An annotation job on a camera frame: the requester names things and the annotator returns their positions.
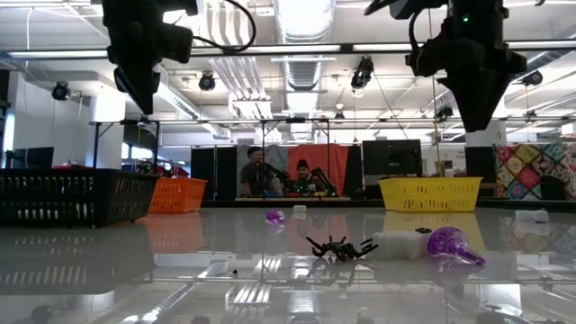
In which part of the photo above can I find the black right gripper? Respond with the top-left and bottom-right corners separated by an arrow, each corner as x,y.
403,26 -> 528,133

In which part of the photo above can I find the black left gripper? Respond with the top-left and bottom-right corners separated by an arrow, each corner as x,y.
102,24 -> 164,115

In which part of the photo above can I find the orange plastic basket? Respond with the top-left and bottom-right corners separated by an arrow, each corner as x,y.
148,176 -> 210,214

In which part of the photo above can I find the black cabinet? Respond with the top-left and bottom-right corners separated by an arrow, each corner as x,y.
464,146 -> 497,184

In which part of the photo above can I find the colourful patchwork quilt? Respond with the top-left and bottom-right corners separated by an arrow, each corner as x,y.
493,142 -> 576,202

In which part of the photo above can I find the black monitor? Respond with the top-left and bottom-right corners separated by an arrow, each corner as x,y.
4,146 -> 56,170
361,139 -> 424,186

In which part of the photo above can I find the yellow plastic basket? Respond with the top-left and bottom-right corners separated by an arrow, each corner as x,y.
378,175 -> 483,213

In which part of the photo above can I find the black partition panel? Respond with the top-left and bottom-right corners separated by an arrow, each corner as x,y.
190,146 -> 239,202

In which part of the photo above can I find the black plastic basket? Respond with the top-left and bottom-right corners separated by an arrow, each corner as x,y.
0,167 -> 159,228

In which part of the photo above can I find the person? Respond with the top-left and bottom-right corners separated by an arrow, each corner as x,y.
238,146 -> 284,198
291,158 -> 329,198

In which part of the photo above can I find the grey backdrop cloth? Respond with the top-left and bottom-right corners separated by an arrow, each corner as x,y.
236,143 -> 290,198

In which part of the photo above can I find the orange backdrop cloth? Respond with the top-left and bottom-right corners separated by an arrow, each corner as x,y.
287,143 -> 350,198

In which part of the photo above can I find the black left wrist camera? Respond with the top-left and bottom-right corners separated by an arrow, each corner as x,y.
159,22 -> 195,65

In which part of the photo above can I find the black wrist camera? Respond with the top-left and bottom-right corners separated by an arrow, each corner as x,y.
390,0 -> 449,20
159,22 -> 195,65

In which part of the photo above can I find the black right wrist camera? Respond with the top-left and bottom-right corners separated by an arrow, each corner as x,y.
390,0 -> 449,20

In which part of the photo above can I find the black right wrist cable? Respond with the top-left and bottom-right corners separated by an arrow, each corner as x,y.
363,0 -> 393,16

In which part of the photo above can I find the silver ceiling air duct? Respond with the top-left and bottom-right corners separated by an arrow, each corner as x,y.
272,0 -> 338,91

